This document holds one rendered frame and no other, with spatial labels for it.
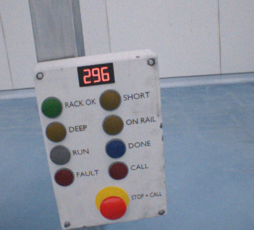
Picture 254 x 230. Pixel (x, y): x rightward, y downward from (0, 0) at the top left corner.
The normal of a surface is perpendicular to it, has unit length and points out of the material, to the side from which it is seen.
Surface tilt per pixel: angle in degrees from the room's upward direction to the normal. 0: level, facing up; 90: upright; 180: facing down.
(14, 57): 90
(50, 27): 90
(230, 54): 90
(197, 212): 0
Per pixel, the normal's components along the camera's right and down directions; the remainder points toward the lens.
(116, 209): 0.18, 0.26
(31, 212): -0.09, -0.94
